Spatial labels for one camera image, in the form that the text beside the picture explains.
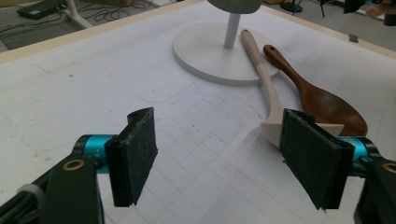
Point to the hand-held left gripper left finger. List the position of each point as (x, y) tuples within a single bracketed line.
[(134, 155)]

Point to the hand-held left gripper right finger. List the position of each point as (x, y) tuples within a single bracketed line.
[(314, 158)]

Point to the brown wooden spoon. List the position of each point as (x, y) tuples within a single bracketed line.
[(327, 105)]

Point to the light wooden spoon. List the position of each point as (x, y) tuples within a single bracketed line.
[(264, 77)]

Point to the white utensil rack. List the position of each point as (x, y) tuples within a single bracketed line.
[(202, 53)]

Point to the black round stand base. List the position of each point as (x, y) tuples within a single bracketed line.
[(291, 6)]

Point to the white grid paper mat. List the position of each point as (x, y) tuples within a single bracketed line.
[(93, 93)]

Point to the wooden table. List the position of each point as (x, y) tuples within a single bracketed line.
[(62, 40)]

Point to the white stand leg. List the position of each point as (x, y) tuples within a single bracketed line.
[(76, 15)]

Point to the flat black device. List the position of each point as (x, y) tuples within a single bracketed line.
[(37, 11)]

